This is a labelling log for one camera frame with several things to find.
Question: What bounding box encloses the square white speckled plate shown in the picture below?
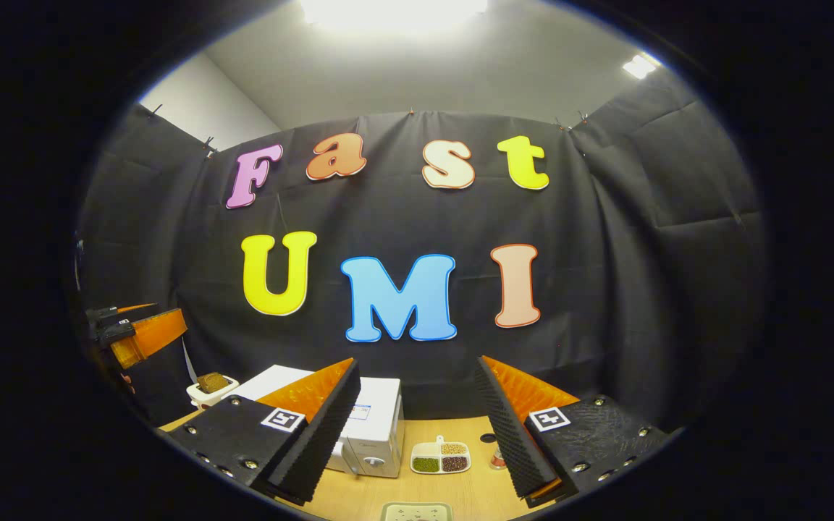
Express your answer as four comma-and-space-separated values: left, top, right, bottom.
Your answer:
381, 501, 454, 521

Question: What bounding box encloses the ceiling light panel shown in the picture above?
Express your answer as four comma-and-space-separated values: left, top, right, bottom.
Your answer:
300, 0, 489, 34
621, 54, 661, 81

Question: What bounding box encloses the white toaster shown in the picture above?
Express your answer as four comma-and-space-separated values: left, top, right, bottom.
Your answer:
186, 382, 240, 412

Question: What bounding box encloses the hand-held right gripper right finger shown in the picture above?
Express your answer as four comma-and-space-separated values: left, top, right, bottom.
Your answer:
475, 355, 667, 507

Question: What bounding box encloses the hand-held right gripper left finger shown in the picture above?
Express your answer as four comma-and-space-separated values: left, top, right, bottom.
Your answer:
167, 357, 361, 505

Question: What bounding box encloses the divided white dish of beans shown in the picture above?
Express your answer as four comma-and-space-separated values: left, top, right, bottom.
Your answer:
410, 436, 472, 475

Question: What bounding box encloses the black backdrop cloth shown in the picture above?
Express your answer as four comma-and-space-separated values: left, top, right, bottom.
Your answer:
77, 72, 765, 435

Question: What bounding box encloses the white microwave oven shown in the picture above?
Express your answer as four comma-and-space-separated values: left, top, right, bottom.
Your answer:
225, 364, 405, 478

